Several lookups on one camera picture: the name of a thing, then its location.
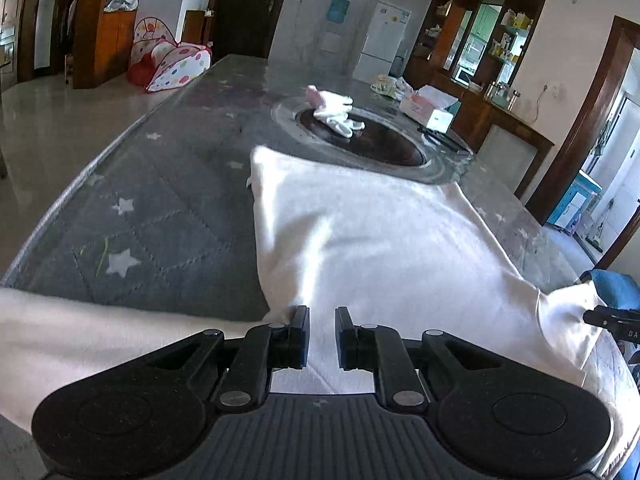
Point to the small blue cabinet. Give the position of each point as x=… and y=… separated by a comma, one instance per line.
x=572, y=202

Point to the crumpled clear plastic bag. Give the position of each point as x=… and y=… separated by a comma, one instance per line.
x=121, y=2

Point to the glass jar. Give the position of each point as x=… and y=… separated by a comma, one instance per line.
x=514, y=100
x=501, y=95
x=488, y=91

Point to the wooden console table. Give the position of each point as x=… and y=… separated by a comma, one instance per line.
x=515, y=135

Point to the white refrigerator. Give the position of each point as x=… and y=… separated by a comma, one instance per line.
x=382, y=40

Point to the plastic bag with contents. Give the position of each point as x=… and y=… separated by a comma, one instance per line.
x=392, y=86

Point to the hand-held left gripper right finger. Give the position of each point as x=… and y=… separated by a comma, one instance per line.
x=344, y=332

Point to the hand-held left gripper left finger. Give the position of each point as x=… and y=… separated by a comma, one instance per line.
x=300, y=332

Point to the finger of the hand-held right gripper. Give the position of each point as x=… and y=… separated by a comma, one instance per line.
x=612, y=319
x=620, y=290

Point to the round dark turntable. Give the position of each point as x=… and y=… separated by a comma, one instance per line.
x=380, y=145

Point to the white pink tissue box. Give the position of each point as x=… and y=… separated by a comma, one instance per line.
x=425, y=107

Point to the small wooden cabinet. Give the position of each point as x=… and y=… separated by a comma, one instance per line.
x=195, y=27

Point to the water dispenser with blue bottle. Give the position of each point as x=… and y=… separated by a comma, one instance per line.
x=336, y=20

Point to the wooden display cabinet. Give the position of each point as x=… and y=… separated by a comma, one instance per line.
x=450, y=35

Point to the white garment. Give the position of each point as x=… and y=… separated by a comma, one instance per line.
x=375, y=240

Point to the wooden open shelf cabinet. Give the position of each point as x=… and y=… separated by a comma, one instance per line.
x=107, y=45

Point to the black flat tray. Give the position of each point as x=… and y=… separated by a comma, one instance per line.
x=442, y=139

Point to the grey star-print table cover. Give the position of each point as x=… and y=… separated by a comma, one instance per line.
x=165, y=200

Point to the polka-dot play tent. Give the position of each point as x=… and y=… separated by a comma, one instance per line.
x=175, y=65

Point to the white gloves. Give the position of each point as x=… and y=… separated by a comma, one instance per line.
x=335, y=110

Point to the dark wooden door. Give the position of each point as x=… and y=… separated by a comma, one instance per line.
x=250, y=5

